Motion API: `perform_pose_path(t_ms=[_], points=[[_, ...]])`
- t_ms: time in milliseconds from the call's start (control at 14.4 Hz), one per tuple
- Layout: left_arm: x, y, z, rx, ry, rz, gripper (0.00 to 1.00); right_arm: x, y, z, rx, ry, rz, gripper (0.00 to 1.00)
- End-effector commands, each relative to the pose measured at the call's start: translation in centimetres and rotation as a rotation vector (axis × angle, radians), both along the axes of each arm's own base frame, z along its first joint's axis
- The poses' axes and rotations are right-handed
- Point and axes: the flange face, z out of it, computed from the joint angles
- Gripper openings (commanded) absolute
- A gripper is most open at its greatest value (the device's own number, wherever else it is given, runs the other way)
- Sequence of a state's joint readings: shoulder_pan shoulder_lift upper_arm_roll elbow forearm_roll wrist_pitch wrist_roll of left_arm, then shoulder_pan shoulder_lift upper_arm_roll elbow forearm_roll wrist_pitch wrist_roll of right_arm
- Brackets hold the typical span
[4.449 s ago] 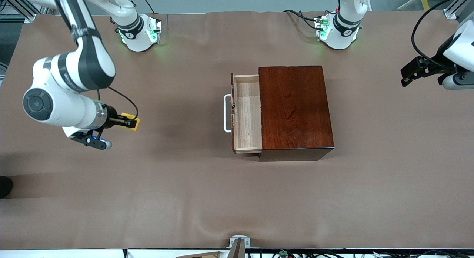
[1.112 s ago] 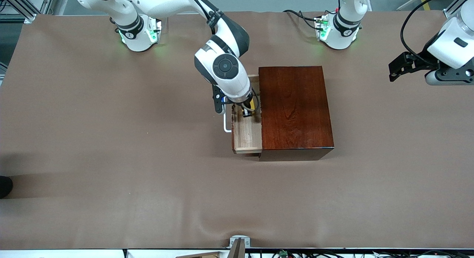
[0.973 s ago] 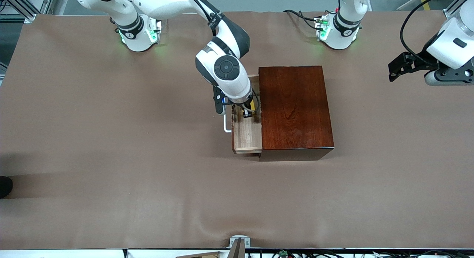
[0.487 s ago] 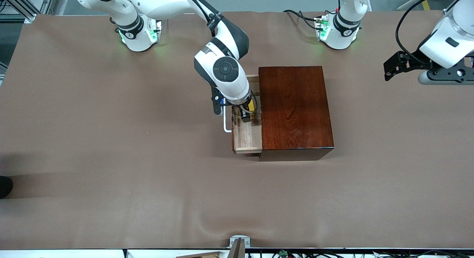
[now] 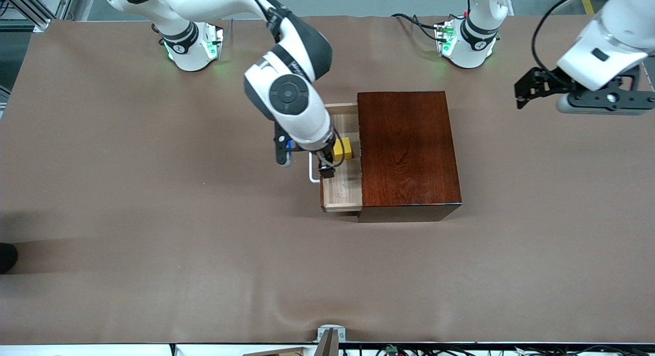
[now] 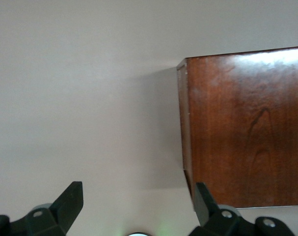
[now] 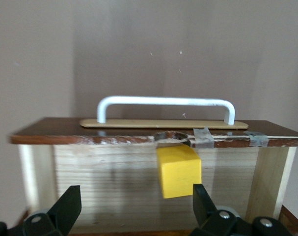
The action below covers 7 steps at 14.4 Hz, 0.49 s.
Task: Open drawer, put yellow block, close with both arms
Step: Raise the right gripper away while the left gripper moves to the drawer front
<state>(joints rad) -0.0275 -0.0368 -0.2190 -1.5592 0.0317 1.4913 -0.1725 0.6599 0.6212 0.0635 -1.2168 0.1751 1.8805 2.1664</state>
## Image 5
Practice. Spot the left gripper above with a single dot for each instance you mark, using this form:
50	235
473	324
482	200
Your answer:
548	84

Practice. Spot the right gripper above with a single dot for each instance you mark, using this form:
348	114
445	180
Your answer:
325	161

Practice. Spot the yellow block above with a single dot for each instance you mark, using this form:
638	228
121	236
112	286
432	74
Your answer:
344	149

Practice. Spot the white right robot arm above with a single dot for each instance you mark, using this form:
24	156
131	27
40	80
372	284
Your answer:
215	3

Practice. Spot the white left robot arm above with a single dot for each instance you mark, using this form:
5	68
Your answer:
476	39

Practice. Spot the dark brown wooden cabinet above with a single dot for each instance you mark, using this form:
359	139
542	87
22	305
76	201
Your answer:
409	151

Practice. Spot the brown cardboard piece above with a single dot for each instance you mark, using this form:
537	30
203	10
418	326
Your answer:
281	352

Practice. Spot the green connector plug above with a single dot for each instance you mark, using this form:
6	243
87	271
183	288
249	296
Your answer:
391	350

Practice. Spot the black shoe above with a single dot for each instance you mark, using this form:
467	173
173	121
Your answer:
6	258

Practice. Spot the grey metal bracket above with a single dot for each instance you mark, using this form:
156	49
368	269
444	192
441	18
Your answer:
331	334

